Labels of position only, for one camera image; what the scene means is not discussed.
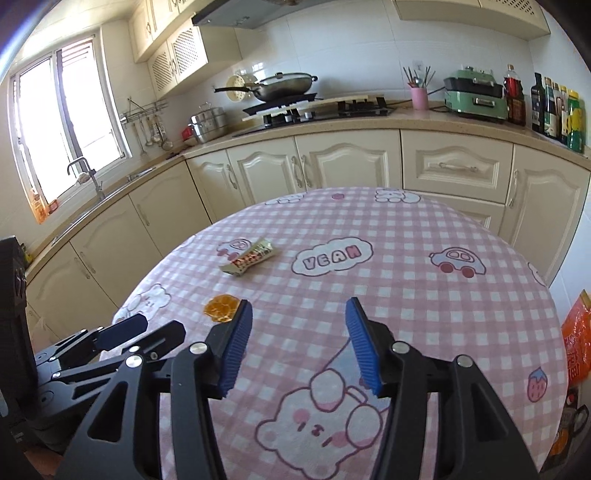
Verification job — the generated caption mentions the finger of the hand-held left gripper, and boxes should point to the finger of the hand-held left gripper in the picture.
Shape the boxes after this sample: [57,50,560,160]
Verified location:
[52,320,186,398]
[34,314,148,371]

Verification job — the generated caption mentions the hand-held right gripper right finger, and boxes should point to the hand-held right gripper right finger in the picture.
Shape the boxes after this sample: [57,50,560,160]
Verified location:
[345,296,541,480]

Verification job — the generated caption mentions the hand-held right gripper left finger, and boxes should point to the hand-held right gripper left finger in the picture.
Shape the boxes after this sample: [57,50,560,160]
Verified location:
[54,299,254,480]

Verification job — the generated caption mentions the orange candy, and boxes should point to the orange candy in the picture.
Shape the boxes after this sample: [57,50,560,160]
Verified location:
[204,294,242,323]

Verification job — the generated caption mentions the pink checked tablecloth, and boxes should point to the pink checked tablecloth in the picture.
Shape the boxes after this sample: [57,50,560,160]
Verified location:
[111,187,570,480]

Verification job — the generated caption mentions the orange packet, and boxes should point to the orange packet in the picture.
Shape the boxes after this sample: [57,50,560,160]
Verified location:
[30,187,60,224]

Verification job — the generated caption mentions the steel faucet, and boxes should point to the steel faucet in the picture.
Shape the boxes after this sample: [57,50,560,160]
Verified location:
[67,157,106,201]

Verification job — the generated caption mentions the kitchen window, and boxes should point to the kitchen window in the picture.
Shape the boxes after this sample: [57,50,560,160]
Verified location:
[9,37,130,208]

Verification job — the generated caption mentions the cream lower kitchen cabinets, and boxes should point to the cream lower kitchen cabinets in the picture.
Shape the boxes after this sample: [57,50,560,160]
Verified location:
[23,129,591,333]

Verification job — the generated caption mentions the row of hanging kitchen utensils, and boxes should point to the row of hanging kitchen utensils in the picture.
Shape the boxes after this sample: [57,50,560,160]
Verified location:
[121,97,174,160]

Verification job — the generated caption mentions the orange plastic bag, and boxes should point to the orange plastic bag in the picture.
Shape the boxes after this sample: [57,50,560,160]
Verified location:
[561,290,591,386]

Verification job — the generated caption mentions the stainless steamer pot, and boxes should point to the stainless steamer pot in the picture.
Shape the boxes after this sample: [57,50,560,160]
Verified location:
[187,105,229,143]

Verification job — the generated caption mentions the beige kitchen countertop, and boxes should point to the beige kitchen countertop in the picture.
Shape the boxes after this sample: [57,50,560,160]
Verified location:
[23,99,591,259]

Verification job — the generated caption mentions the black gas stove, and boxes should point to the black gas stove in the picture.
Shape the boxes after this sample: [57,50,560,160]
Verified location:
[231,92,398,138]

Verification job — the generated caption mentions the pale yellow colander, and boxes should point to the pale yellow colander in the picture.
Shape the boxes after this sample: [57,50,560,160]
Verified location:
[226,74,257,103]

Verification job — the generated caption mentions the bundle of chopsticks and spoons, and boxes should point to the bundle of chopsticks and spoons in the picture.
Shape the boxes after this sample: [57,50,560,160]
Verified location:
[403,65,437,89]

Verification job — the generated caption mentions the green electric cooker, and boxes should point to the green electric cooker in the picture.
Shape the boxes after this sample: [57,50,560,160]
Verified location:
[443,67,506,124]

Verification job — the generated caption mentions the cream upper cabinets with lattice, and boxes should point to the cream upper cabinets with lattice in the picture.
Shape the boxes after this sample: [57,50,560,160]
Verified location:
[129,0,241,97]

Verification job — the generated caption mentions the large red liquid bottle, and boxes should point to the large red liquid bottle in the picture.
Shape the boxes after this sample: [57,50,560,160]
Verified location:
[502,64,527,126]

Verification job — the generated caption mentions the dark olive oil bottle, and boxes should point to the dark olive oil bottle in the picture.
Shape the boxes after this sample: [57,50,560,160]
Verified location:
[531,72,548,134]

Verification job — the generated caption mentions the dark sauce bottle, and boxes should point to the dark sauce bottle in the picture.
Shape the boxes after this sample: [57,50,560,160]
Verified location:
[544,78,559,139]
[558,84,568,145]

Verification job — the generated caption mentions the green and yellow bottle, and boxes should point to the green and yellow bottle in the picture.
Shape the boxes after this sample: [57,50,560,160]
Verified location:
[566,90,583,153]

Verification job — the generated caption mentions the grey range hood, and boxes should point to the grey range hood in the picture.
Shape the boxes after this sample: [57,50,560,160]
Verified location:
[191,0,324,28]

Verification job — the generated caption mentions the plain cream upper cabinet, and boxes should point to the plain cream upper cabinet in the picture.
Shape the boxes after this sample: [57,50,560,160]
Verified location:
[392,0,552,40]

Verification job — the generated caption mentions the grey wok with black handle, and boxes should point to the grey wok with black handle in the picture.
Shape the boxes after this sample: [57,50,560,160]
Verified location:
[213,71,319,103]

